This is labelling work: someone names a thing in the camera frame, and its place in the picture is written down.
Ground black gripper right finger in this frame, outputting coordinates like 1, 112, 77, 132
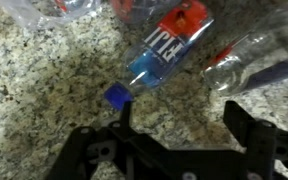
222, 99, 288, 180

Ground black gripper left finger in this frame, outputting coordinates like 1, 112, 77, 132
45, 100, 199, 180

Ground clear Fiji water bottle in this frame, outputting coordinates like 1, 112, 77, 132
202, 31, 288, 97
103, 0, 216, 111

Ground plastic-wrapped water bottle pack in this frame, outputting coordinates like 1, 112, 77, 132
0, 0, 185, 32

